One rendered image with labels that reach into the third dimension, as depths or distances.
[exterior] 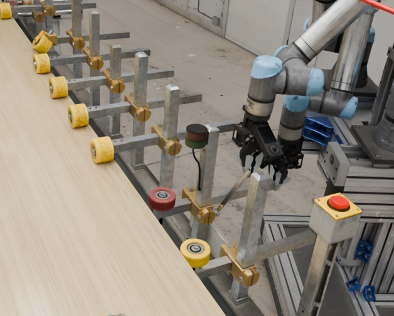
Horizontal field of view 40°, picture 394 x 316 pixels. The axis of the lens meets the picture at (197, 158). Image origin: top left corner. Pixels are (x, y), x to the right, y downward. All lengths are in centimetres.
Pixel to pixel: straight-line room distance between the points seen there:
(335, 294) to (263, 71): 129
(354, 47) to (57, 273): 110
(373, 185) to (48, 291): 107
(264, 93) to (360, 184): 55
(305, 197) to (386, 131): 161
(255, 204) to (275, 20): 389
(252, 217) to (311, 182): 212
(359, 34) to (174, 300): 99
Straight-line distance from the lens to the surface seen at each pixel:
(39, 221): 153
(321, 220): 113
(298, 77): 144
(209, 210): 163
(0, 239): 149
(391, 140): 179
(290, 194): 333
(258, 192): 134
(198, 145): 148
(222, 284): 164
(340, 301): 241
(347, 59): 177
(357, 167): 178
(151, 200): 160
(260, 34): 532
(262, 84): 142
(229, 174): 341
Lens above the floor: 185
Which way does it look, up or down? 31 degrees down
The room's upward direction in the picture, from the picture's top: 6 degrees clockwise
